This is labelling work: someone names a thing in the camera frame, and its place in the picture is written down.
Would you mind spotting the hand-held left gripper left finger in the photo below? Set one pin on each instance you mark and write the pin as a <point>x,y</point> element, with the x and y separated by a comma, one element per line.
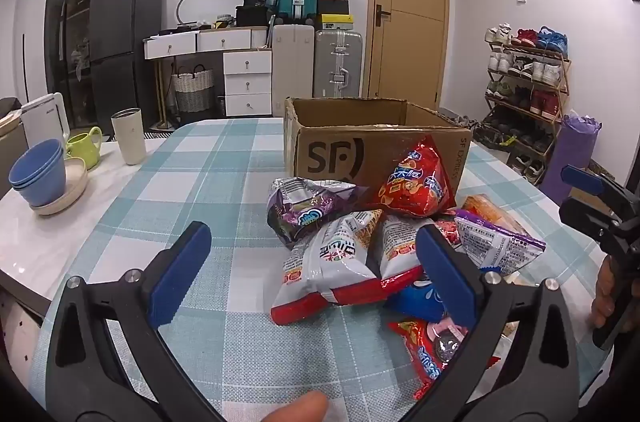
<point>180,272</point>

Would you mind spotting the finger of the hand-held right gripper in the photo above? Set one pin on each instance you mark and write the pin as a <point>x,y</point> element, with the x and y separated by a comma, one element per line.
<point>580,179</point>
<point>580,212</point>

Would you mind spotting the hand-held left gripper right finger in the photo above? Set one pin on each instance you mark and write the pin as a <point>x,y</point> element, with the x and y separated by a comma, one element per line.
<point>445,272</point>

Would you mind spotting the blue snack packet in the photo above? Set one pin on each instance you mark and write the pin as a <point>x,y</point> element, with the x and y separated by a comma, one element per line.
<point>415,299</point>

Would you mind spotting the small red foil snack packet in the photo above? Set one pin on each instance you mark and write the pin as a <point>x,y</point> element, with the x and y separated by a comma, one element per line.
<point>448,229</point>

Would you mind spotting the white and red snack bag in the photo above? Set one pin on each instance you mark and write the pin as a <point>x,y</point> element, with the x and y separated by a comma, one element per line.
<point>395,247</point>
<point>325,262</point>

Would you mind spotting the purple white-backed snack bag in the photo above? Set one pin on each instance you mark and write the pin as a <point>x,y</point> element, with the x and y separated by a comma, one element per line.
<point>495,242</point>

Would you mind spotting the orange snack packet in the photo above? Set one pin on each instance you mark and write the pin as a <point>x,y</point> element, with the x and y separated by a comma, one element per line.
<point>487,209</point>

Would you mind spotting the red puffed snack bag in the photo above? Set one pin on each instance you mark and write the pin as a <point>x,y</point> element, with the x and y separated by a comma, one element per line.
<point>415,187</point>

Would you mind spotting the dark purple snack bag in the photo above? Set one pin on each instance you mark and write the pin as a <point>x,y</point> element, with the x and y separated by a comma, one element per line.
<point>295,212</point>

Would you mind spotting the brown cardboard box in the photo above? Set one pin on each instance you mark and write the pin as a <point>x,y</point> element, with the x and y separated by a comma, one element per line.
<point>325,152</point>

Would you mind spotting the person's right hand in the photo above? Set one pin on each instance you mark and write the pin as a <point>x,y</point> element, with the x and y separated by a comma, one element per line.
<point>605,287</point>

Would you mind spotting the person's left hand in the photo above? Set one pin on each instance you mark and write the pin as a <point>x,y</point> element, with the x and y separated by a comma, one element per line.
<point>295,407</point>

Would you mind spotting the purple rolled yoga mat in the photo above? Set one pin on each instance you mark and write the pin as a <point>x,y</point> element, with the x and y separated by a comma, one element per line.
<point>570,157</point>

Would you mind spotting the wooden shoe rack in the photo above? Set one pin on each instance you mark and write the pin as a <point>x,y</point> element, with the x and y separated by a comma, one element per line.
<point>564,75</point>

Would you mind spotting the group of shoes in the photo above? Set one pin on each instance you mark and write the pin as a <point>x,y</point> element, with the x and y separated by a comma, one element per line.
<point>525,72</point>

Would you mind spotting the cream shallow bowl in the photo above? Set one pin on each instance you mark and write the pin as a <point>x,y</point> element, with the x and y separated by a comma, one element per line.
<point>75,182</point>

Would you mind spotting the cream tumbler cup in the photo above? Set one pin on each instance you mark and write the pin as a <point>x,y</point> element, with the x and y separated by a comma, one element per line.
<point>130,142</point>

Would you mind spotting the black and white rug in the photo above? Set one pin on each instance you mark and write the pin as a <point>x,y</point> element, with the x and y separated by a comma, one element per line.
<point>160,131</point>

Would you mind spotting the green mug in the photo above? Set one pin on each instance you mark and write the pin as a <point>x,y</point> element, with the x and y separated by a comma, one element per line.
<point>85,150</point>

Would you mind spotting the blue bowl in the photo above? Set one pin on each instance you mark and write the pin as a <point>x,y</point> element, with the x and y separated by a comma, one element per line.
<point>42,198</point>
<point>37,165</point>

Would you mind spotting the grey and white woven basket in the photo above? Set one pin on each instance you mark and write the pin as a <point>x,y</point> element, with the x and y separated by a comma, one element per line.
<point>192,90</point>

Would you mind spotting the white drawer dresser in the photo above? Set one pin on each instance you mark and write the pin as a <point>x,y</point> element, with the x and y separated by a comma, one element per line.
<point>247,82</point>

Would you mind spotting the white electric kettle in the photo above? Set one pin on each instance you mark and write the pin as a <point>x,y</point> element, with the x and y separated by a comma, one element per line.
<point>45,122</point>

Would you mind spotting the wooden door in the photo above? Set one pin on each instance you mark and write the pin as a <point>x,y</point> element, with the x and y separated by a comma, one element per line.
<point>415,52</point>

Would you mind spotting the dark grey refrigerator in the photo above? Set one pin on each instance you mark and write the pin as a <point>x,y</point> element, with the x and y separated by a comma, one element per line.
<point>125,52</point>

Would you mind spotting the beige suitcase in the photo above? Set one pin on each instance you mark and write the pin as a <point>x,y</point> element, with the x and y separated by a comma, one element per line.
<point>292,67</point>

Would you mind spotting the silver suitcase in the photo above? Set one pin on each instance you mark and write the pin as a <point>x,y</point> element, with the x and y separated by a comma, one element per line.
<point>330,62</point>

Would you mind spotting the white wardrobe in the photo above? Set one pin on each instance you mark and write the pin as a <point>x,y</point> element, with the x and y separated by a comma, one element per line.
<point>32,52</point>

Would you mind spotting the black storage box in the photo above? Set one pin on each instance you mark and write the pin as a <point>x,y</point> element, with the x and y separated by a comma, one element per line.
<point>252,16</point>

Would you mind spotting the dark glass cabinet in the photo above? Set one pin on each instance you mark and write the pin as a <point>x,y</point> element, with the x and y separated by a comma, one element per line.
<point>70,27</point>

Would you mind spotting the arched metal-framed mirror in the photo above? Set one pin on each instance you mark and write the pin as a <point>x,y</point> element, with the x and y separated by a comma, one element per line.
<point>210,5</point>

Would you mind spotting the plain black shoe box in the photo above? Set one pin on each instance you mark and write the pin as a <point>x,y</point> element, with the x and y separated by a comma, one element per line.
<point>332,7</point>

